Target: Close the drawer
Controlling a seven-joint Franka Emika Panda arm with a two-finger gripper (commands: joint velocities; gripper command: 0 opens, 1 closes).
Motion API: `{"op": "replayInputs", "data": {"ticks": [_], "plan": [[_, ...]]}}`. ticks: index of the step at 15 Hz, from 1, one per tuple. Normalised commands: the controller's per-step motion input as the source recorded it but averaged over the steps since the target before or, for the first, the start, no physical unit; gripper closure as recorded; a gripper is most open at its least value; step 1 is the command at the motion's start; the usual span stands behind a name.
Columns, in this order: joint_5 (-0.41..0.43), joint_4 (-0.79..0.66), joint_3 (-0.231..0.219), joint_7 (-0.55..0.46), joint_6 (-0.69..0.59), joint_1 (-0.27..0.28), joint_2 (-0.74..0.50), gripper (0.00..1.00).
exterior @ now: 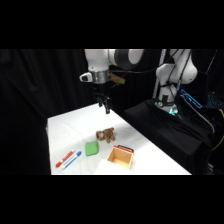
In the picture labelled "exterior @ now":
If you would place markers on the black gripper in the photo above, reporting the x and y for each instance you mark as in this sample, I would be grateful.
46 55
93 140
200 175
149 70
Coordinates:
100 88

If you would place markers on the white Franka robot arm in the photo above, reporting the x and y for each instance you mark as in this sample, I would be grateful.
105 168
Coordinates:
97 60

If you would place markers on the pale wooden drawer case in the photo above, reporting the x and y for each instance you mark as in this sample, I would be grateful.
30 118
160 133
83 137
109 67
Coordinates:
106 168

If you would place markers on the brown plush toy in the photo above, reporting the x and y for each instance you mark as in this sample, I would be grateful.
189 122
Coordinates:
106 134

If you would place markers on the green sponge block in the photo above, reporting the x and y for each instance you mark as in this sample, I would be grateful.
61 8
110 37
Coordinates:
91 148

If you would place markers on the black draped robot stand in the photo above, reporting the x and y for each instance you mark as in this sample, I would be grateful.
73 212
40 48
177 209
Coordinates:
160 133

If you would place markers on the blue marker pen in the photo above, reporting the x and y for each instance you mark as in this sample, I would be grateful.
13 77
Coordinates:
71 160

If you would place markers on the red marker pen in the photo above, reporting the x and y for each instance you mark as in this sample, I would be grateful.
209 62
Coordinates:
65 159

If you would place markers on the small green status light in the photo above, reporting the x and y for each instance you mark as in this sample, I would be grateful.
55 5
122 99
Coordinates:
173 112

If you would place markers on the black curtain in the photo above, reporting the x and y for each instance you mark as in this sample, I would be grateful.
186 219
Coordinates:
33 86

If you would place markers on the teal lit keyboard device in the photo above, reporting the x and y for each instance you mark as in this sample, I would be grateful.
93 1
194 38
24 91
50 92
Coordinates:
216 101

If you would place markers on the brown wrist mount bracket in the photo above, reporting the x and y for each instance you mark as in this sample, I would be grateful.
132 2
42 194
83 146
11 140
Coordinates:
116 79

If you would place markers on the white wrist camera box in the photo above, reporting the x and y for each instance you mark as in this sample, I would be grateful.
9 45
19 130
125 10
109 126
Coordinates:
85 77

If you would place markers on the blue glowing frame device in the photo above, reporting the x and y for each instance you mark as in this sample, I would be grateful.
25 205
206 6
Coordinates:
191 99

